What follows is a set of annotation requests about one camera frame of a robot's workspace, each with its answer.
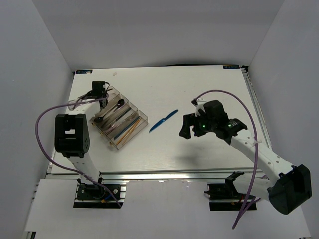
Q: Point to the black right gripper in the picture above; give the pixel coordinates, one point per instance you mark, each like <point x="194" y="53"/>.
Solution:
<point x="188" y="120"/>

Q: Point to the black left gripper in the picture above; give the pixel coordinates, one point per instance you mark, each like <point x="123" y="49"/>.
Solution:
<point x="86" y="95"/>

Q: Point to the blue metallic knife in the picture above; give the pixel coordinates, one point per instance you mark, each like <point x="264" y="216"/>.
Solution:
<point x="163" y="120"/>

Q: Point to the black round spoon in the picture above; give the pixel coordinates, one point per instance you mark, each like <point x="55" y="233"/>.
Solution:
<point x="119" y="104"/>

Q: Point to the black long spoon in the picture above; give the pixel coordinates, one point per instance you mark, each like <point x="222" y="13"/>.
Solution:
<point x="101" y="118"/>

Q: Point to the green handled silver fork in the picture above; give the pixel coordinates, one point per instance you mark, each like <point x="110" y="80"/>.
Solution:
<point x="123" y="113"/>

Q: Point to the blue chopstick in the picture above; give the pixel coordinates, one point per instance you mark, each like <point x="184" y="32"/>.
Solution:
<point x="126" y="128"/>

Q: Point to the yellow chopstick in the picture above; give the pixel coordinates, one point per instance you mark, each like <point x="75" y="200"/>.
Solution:
<point x="128" y="133"/>

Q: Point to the pink handled fork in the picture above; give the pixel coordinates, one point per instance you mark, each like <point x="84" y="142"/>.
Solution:
<point x="116" y="124"/>

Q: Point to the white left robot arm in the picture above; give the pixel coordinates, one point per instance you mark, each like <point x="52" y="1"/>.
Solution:
<point x="71" y="130"/>

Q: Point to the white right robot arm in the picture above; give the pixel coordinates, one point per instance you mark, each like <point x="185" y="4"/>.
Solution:
<point x="287" y="186"/>

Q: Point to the left blue corner label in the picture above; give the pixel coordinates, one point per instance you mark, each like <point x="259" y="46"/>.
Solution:
<point x="86" y="71"/>

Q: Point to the blue corner label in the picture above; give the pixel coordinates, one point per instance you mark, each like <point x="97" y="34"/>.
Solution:
<point x="228" y="67"/>
<point x="86" y="71"/>

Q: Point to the clear plastic compartment organizer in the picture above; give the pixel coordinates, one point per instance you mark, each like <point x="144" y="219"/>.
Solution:
<point x="114" y="96"/>

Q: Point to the right blue corner label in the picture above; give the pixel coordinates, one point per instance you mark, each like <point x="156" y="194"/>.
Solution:
<point x="228" y="67"/>

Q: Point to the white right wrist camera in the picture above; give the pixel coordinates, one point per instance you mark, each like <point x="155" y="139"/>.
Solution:
<point x="199" y="104"/>

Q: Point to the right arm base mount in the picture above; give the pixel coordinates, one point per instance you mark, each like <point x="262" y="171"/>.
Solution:
<point x="223" y="197"/>

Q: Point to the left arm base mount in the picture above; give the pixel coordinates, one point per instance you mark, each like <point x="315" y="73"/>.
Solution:
<point x="91" y="196"/>

